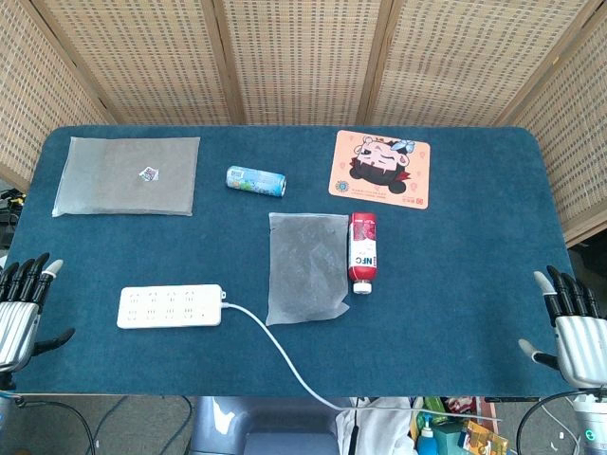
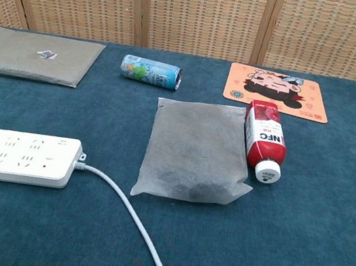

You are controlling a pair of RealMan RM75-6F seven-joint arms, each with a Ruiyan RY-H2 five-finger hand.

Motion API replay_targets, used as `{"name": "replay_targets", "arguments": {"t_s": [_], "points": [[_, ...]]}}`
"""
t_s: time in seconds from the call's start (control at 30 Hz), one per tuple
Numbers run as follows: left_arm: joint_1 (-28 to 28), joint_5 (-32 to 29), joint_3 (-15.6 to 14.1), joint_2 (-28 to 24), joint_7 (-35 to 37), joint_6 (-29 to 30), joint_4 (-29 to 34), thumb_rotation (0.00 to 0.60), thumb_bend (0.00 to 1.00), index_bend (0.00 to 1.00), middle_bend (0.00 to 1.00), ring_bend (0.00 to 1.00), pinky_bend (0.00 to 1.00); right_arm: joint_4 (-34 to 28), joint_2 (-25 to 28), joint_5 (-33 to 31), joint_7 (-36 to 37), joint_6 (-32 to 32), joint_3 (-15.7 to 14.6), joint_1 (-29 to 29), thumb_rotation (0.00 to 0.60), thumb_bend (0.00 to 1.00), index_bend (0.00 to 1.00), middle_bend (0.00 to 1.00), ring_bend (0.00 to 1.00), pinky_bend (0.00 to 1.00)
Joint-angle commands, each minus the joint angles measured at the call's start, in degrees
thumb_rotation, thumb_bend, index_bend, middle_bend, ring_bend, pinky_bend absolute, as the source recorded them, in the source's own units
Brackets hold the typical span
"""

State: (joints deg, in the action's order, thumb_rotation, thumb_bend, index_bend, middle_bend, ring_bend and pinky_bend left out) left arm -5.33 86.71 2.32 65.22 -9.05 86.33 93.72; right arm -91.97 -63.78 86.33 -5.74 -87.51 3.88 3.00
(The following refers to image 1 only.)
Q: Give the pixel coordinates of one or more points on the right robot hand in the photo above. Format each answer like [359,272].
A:
[578,332]

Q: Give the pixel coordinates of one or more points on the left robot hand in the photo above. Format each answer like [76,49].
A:
[18,317]

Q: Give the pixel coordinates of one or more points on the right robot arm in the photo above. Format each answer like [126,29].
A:
[592,422]

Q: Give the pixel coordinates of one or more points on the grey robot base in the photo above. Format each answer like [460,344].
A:
[265,426]

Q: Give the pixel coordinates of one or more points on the white power strip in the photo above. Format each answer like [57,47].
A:
[170,306]

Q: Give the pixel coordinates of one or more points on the yellow snack packet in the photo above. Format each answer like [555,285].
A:
[481,438]

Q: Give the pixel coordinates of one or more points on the teal box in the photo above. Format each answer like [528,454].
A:
[448,433]

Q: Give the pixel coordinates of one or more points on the large grey plastic pouch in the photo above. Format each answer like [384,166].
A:
[125,176]

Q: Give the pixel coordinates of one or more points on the blue spray bottle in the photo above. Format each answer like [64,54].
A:
[429,438]

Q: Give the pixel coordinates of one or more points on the white cloth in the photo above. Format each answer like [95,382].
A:
[374,429]

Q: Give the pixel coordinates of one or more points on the red NFC juice bottle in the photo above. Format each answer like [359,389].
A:
[362,252]

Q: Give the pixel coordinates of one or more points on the orange cartoon mouse pad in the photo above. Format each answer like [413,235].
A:
[381,169]

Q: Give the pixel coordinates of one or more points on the blue beverage can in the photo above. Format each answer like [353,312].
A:
[256,180]

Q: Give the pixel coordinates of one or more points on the blue table cloth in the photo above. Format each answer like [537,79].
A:
[284,246]

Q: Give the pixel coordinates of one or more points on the small grey plastic pouch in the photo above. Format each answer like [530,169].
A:
[306,267]

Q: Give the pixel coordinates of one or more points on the bamboo folding screen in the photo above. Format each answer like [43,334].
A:
[303,61]

